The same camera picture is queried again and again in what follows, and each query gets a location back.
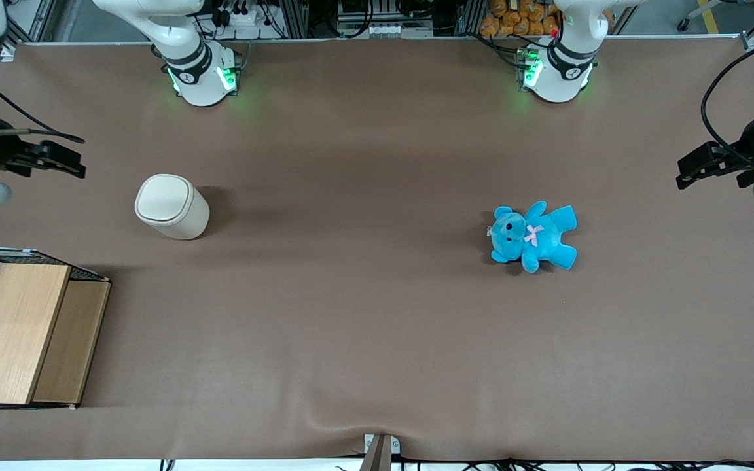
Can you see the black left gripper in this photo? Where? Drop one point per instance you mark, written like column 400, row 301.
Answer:
column 741, row 159

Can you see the cream trash can with lid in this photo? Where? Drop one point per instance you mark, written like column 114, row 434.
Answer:
column 171, row 209

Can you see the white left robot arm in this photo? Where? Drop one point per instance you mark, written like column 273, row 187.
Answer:
column 557, row 72

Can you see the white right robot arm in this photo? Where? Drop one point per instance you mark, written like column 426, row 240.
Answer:
column 200, row 78

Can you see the blue teddy bear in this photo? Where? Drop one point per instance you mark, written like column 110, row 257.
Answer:
column 537, row 239

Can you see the white power strip with plugs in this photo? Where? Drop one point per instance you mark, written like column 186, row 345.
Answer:
column 239, row 16

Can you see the pile of orange toys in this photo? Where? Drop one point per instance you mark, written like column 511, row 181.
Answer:
column 521, row 19

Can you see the long white power strip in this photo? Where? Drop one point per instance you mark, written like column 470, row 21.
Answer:
column 387, row 29

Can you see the brown table cloth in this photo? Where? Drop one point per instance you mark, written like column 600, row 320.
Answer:
column 377, row 327

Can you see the metal table edge bracket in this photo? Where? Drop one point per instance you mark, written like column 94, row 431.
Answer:
column 378, row 451

